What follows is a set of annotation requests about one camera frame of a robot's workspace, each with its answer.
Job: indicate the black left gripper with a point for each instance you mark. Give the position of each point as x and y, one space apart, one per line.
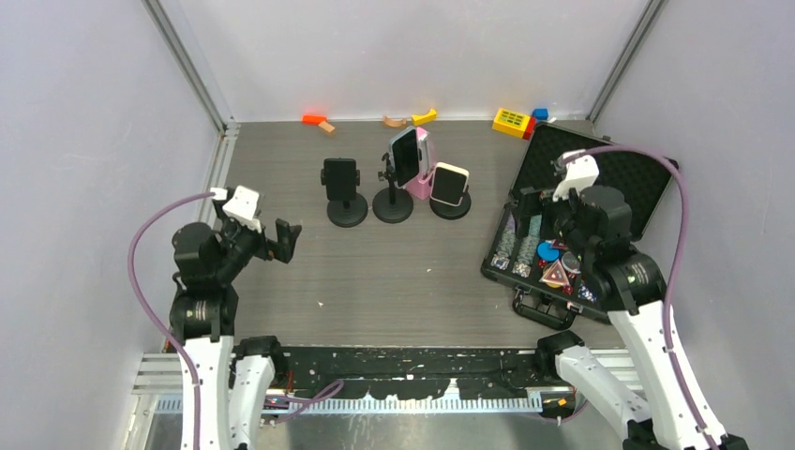
285 235

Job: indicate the tan arch block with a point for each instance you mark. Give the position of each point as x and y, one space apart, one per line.
394 122

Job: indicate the red triangle game piece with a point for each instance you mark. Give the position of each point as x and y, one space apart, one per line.
554 275

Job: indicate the orange wooden block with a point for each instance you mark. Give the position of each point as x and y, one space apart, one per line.
313 119

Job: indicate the blue-green poker chip stack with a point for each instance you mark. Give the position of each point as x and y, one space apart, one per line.
530 242

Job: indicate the pink wedge stand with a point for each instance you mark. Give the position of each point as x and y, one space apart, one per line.
420 186

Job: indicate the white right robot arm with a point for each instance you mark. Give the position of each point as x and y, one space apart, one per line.
672 413

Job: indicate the black smartphone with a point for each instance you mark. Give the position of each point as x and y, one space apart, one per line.
340 177

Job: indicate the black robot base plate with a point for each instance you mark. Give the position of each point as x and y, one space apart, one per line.
417 373

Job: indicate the tan wooden block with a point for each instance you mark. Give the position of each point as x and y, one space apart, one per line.
327 128

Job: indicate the black foam-lined case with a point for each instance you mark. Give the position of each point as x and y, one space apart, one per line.
640 179

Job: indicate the yellow arch block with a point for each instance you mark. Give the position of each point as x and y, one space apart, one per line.
419 120

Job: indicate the blue toy brick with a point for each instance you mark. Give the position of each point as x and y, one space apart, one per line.
540 114

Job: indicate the yellow toy brick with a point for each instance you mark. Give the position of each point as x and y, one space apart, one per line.
511 123

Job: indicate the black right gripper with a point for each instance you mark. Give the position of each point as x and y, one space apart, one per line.
532 203

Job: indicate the purple poker chip stack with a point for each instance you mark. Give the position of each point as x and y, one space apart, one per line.
507 239

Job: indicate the smartphone with clear case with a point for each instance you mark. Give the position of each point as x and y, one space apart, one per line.
404 156

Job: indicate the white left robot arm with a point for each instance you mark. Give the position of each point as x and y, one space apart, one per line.
224 380

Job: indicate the blue round game chip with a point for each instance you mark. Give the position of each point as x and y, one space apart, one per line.
547 252

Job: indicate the red toy brick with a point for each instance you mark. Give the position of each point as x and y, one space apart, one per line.
528 131

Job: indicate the smartphone with cream case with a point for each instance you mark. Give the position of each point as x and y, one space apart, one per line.
449 184

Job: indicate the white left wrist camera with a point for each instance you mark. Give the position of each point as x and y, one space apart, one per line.
242 204

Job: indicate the black phone stand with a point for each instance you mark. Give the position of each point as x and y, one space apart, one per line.
450 212
391 205
348 214

